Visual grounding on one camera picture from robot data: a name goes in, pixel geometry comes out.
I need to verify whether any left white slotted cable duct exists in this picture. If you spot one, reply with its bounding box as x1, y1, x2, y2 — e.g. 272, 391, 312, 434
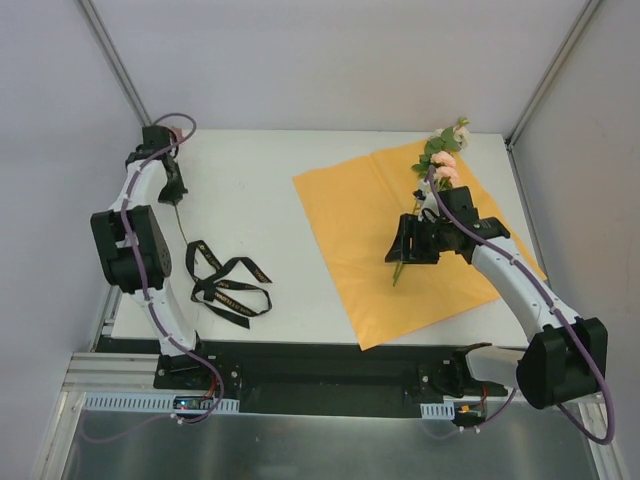
84, 393, 240, 416

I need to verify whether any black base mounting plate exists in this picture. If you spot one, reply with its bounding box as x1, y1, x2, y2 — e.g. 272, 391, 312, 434
153, 341, 507, 418

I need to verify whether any left aluminium frame post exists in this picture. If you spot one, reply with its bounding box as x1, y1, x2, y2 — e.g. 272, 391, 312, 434
75, 0, 152, 125

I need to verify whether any black ribbon with gold text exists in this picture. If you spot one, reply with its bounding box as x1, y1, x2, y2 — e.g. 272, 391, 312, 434
185, 240, 273, 329

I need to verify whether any aluminium frame post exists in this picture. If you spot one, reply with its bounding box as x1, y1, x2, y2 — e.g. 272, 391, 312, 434
75, 0, 152, 125
505, 0, 604, 152

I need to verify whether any white fake rose stem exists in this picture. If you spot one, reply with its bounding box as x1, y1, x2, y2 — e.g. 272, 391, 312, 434
424, 117, 469, 157

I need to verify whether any mauve fake rose stem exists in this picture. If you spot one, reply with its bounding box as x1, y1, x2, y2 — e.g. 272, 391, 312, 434
169, 126, 188, 245

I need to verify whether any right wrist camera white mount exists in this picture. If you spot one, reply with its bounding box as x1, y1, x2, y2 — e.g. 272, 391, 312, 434
413, 178, 439, 212

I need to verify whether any pink fake rose stem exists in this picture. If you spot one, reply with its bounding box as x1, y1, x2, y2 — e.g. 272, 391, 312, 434
392, 151, 459, 286

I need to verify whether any white slotted cable duct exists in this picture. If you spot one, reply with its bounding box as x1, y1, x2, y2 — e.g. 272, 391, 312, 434
84, 393, 240, 416
419, 401, 478, 421

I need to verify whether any right aluminium frame post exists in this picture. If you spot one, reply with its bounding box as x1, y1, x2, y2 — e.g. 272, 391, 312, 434
505, 0, 604, 152

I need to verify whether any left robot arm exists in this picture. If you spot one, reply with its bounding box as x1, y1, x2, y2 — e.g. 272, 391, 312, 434
90, 124, 212, 389

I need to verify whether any right white slotted cable duct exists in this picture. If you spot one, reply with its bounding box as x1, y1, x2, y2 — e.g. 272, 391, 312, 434
419, 401, 478, 421

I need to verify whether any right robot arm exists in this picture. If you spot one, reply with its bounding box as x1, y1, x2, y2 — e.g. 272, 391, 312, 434
385, 181, 608, 409

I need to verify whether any orange wrapping paper sheet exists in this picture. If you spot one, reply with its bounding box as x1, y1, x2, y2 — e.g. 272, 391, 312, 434
293, 141, 526, 350

